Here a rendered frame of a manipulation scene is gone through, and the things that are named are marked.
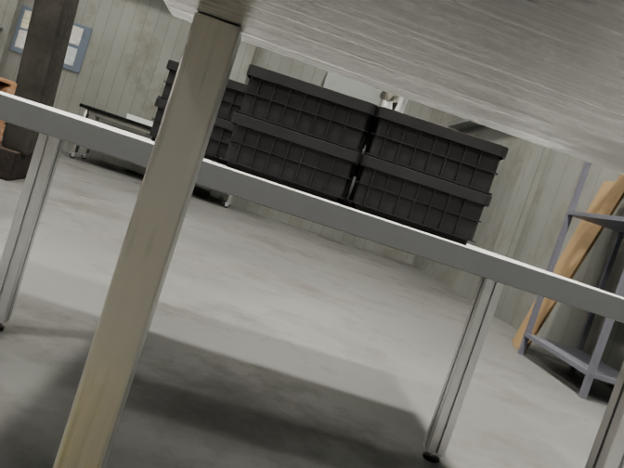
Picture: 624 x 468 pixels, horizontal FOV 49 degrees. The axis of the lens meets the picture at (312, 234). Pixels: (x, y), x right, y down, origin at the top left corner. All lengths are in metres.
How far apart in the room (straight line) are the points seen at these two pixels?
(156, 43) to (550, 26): 12.20
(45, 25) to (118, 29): 6.63
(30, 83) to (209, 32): 5.59
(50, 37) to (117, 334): 5.53
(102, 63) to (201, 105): 12.05
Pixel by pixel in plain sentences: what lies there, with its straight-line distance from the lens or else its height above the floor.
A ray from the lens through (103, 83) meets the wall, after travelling 12.57.
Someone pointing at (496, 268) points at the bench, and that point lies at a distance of 1.22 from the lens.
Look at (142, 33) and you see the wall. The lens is 12.56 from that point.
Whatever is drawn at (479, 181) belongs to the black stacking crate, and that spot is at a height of 0.84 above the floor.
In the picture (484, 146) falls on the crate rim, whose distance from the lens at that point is 1.55.
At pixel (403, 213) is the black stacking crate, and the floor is 0.72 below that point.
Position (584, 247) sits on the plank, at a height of 0.96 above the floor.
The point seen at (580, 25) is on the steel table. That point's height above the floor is 0.82.
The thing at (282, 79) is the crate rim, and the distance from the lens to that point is 1.54.
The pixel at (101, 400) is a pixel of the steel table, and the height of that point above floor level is 0.49.
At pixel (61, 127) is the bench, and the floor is 0.68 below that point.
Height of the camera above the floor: 0.71
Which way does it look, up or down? 3 degrees down
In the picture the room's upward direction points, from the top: 18 degrees clockwise
